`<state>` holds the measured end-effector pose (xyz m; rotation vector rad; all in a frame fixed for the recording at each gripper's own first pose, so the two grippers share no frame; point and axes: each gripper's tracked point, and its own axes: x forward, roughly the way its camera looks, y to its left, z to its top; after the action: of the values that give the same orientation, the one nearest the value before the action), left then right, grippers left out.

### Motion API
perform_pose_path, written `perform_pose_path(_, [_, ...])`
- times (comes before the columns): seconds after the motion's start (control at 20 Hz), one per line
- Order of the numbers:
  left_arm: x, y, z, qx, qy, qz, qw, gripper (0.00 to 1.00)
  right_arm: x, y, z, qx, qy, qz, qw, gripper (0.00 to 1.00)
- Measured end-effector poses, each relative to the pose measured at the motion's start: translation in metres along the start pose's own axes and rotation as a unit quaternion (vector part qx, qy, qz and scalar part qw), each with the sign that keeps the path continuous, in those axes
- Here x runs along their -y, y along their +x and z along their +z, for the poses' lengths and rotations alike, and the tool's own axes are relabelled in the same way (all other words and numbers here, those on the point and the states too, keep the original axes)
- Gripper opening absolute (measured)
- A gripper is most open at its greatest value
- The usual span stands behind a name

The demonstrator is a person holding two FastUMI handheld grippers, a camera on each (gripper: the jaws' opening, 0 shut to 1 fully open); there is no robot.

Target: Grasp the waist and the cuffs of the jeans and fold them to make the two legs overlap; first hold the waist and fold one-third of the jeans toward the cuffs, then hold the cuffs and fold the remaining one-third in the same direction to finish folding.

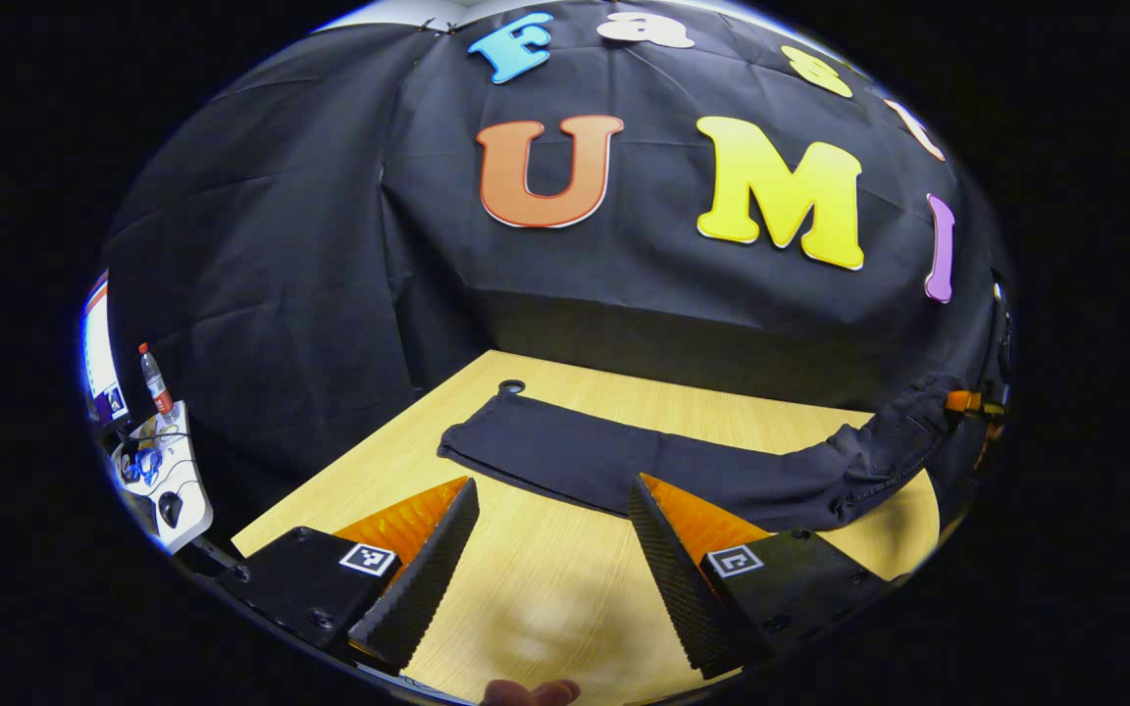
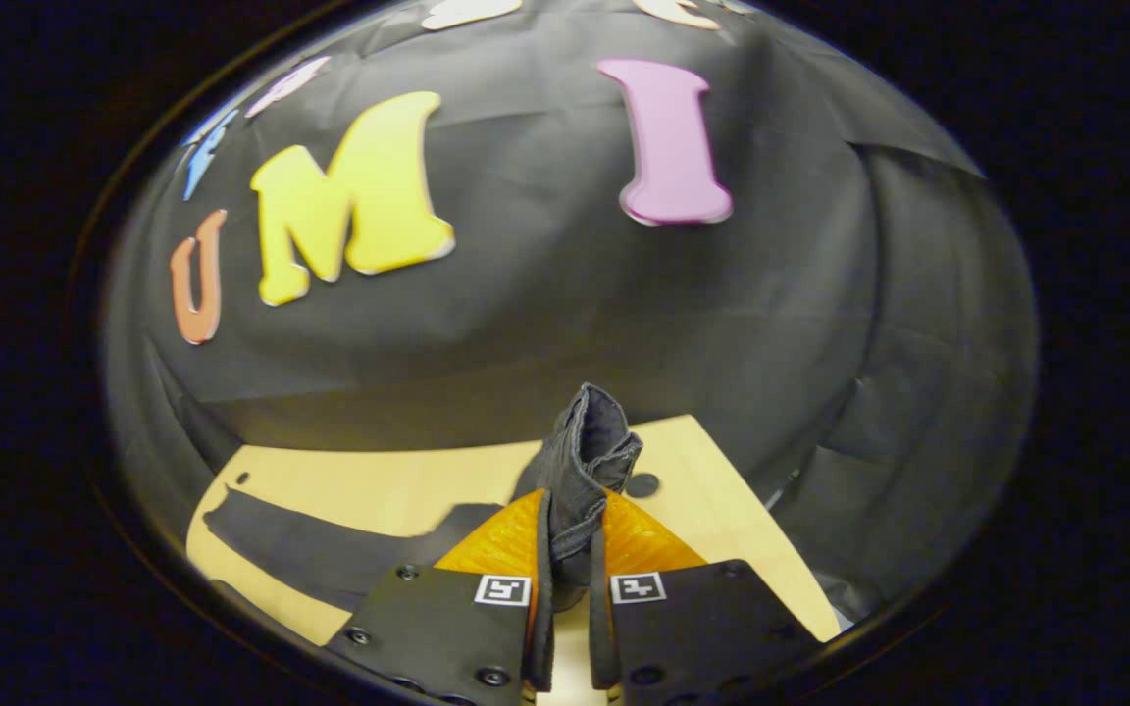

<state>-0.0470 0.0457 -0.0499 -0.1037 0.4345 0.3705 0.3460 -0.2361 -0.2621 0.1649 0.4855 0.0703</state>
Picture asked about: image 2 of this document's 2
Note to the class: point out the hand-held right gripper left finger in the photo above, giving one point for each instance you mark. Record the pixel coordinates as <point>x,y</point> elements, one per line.
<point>540,628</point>

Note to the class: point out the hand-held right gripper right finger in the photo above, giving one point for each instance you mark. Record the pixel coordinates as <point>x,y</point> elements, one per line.
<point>599,637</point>

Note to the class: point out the dark grey jeans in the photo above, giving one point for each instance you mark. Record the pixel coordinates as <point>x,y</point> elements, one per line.
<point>580,471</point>

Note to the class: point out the black backdrop cloth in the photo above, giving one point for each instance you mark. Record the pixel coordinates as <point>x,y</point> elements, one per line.
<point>545,294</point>

